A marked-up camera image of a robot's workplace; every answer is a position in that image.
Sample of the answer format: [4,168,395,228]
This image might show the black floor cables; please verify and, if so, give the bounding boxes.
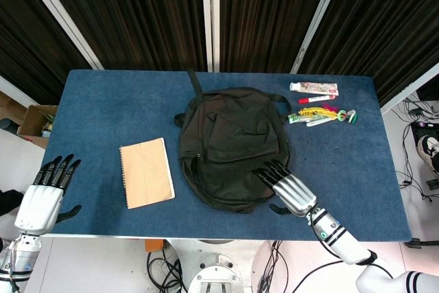
[390,97,439,208]

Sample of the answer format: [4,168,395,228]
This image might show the red marker pen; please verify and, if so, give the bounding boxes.
[298,95,337,104]

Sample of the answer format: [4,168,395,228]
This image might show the green white ring toy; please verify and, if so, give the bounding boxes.
[336,108,358,125]

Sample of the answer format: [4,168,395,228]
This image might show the black cables by base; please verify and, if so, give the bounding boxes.
[146,250,188,293]

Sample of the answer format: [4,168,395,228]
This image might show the brown spiral notebook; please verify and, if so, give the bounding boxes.
[119,137,176,210]

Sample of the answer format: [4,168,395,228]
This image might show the orange floor object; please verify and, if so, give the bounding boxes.
[144,239,165,253]

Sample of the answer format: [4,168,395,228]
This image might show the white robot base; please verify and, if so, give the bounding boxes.
[171,239,272,293]

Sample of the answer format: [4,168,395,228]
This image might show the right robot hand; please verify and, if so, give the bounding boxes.
[251,161,318,219]

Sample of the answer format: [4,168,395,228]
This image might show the cardboard box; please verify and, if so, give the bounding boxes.
[16,104,59,150]

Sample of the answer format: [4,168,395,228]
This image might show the green toothpaste tube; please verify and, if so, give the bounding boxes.
[287,113,311,125]

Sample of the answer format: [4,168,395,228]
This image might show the black white sneaker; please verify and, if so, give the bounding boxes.
[417,134,439,180]

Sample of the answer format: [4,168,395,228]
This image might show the blue table mat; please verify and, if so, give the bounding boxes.
[43,69,412,242]

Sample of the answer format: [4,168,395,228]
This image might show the black fabric backpack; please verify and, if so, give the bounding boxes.
[173,69,292,214]

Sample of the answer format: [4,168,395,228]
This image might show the white toothpaste tube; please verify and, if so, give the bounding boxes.
[289,82,340,96]

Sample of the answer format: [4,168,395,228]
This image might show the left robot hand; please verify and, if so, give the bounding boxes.
[14,154,83,236]

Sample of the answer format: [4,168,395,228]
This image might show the white pen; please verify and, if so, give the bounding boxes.
[306,117,335,128]

